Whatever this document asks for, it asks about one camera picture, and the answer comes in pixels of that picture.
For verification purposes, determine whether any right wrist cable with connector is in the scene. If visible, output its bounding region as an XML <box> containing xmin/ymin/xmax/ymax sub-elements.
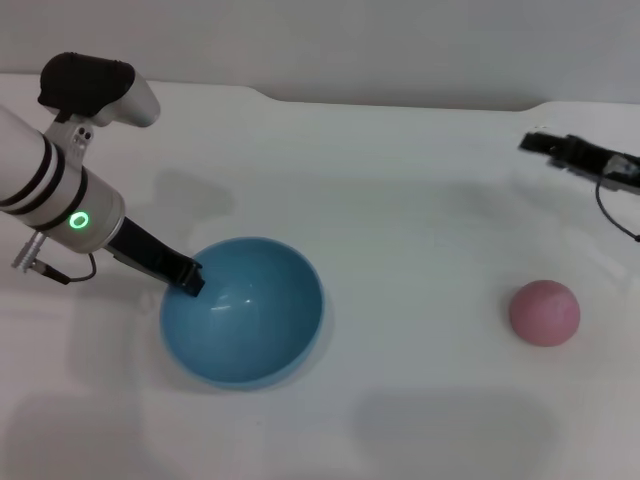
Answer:
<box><xmin>595</xmin><ymin>174</ymin><xmax>640</xmax><ymax>242</ymax></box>

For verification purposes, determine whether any pink peach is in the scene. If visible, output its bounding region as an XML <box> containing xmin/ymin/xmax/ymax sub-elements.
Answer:
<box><xmin>508</xmin><ymin>279</ymin><xmax>582</xmax><ymax>349</ymax></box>

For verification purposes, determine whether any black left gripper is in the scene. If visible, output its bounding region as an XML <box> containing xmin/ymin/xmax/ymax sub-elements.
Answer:
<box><xmin>104</xmin><ymin>216</ymin><xmax>208</xmax><ymax>300</ymax></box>

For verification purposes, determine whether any wrist cable with connector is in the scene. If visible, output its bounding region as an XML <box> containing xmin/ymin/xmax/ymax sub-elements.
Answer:
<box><xmin>10</xmin><ymin>238</ymin><xmax>99</xmax><ymax>286</ymax></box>
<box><xmin>595</xmin><ymin>174</ymin><xmax>640</xmax><ymax>242</ymax></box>

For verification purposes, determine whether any blue bowl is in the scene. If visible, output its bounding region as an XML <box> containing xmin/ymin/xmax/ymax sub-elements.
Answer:
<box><xmin>158</xmin><ymin>236</ymin><xmax>327</xmax><ymax>392</ymax></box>

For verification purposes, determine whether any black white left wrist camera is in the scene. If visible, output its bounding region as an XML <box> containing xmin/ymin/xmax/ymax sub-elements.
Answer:
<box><xmin>37</xmin><ymin>51</ymin><xmax>162</xmax><ymax>129</ymax></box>

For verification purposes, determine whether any left wrist cable with connector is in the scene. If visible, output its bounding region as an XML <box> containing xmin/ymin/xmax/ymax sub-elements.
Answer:
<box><xmin>10</xmin><ymin>238</ymin><xmax>99</xmax><ymax>286</ymax></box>

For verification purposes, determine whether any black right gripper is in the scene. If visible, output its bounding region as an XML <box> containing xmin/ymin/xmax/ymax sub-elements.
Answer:
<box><xmin>517</xmin><ymin>131</ymin><xmax>640</xmax><ymax>197</ymax></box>

